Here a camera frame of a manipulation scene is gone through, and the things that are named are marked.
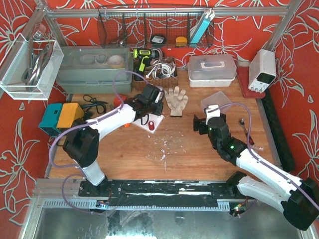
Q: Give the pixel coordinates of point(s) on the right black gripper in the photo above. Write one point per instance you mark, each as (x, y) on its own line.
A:
(199, 123)

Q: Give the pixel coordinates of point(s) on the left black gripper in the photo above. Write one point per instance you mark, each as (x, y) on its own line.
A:
(154, 109)

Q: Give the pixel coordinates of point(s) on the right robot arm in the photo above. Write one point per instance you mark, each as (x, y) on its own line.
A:
(295, 198)

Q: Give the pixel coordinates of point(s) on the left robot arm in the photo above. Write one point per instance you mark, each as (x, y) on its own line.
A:
(82, 139)

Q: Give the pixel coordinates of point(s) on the orange cube power adapter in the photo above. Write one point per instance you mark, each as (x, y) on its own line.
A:
(118, 101)

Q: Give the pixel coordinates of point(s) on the white knit work glove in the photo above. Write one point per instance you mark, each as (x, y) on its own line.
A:
(176, 100)

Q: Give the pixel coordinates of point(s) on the small clear plastic bin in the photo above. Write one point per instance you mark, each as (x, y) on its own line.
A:
(219, 99)

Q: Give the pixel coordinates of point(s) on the woven wicker basket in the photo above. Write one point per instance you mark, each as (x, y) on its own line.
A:
(163, 74)

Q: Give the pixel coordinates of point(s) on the black and green drill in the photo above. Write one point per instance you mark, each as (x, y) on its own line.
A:
(144, 57)

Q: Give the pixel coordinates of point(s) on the clear lidded plastic container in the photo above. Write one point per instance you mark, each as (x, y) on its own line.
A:
(211, 70)

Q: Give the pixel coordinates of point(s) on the red mat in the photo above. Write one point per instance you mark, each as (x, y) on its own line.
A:
(243, 78)

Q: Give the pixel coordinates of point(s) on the grey plastic storage box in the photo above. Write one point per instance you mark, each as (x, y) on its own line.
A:
(95, 70)

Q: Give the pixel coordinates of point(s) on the yellow tape measure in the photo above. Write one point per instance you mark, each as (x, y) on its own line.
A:
(181, 41)

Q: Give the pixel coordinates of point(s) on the white bench power supply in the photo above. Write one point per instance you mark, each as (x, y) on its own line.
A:
(262, 71)

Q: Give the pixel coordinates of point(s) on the teal flat box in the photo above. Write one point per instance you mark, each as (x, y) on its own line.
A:
(198, 30)

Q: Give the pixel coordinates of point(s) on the yellow teal soldering station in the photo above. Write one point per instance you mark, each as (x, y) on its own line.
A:
(59, 117)

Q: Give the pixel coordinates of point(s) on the white peg base plate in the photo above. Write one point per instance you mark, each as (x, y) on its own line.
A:
(143, 122)

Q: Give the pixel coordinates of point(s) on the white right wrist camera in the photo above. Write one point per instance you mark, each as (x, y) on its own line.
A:
(211, 112)

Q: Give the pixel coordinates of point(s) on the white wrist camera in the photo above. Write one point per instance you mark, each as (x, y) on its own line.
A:
(211, 112)
(159, 94)

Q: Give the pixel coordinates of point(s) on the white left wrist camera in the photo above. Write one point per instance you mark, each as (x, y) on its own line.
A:
(159, 94)

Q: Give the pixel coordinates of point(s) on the red handled ratchet wrench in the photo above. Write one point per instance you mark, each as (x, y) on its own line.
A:
(242, 124)

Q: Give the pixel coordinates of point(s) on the clear acrylic wall box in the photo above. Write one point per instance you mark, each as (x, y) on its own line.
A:
(28, 71)

